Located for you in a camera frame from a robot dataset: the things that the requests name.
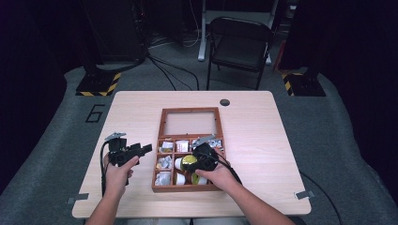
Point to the small jar with yellow-green lid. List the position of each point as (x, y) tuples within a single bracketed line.
[(198, 179)]

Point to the dark equipment cabinet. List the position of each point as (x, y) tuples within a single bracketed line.
[(115, 31)]

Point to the brown wooden compartment box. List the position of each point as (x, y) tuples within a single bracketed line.
[(188, 123)]

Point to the black folding chair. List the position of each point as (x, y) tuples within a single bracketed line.
[(239, 47)]

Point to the crumpled silver foil packet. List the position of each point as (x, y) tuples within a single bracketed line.
[(162, 178), (214, 143), (165, 162)]

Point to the round black table grommet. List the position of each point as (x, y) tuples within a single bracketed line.
[(224, 102)]

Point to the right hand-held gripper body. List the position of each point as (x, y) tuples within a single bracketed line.
[(205, 156)]

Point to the person's right hand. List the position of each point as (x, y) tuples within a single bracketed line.
[(220, 178)]

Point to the striped black stand base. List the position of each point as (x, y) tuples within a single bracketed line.
[(305, 84), (98, 84)]

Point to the small jar with gold lid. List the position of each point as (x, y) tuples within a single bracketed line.
[(188, 161)]

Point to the grey tape strip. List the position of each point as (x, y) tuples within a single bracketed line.
[(304, 195), (77, 198)]

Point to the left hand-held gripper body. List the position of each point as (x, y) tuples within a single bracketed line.
[(120, 151)]

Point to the small white jar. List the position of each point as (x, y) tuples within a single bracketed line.
[(178, 163), (180, 178)]

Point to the white packet with red print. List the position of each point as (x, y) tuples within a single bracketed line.
[(182, 146)]

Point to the white and yellow packet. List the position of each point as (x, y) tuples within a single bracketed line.
[(166, 146)]

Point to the person's left hand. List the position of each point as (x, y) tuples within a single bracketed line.
[(115, 178)]

